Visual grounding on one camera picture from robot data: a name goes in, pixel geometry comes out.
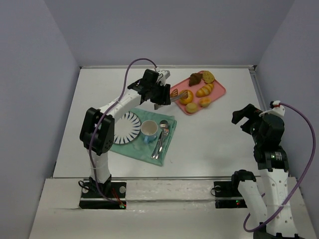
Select metal tongs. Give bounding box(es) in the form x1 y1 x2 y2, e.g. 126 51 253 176
154 88 189 111

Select golden donut bread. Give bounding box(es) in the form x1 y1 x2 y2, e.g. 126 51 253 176
179 90 194 105

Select small round yellow bun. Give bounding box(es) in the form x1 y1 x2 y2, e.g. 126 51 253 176
185 102 198 114

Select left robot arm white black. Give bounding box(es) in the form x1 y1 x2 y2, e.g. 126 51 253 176
80 68 171 201

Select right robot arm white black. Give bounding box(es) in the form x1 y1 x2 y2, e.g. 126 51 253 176
231 101 301 239

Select long golden bread roll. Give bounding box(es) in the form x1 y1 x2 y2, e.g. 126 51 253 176
196 83 214 98

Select pink tray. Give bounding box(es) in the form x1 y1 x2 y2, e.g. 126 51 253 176
170 77 226 112

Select dark chocolate croissant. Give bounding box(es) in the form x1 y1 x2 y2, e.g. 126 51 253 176
188 73 202 87

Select metal spoon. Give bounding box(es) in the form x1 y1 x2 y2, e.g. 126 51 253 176
155 119 168 150

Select metal fork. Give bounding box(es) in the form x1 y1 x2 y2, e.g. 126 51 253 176
152 124 169 159

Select blue and cream mug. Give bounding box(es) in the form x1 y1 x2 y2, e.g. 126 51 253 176
141 120 158 144

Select small orange-topped bun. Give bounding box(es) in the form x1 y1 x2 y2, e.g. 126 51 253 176
199 97 211 108

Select round green-speckled bun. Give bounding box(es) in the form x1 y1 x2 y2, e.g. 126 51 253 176
202 71 215 84

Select blue striped white plate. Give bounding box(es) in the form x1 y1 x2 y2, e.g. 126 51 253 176
114 112 142 144

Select metal knife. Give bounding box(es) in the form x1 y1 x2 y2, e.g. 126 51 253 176
151 132 162 159

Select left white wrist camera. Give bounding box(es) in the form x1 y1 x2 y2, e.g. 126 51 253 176
157 70 170 86

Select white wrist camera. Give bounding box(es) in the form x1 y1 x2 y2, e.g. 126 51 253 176
157 70 170 86
259 101 285 118

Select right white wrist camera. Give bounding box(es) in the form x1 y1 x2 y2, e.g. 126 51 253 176
259 101 285 118

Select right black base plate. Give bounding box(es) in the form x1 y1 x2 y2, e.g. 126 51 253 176
210 181 247 209

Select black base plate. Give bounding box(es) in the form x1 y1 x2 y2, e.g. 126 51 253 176
78 180 127 210
210 181 247 209

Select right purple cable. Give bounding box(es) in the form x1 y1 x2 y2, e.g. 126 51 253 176
243 102 317 233

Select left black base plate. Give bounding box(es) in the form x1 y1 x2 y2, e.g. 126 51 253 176
78 180 127 210

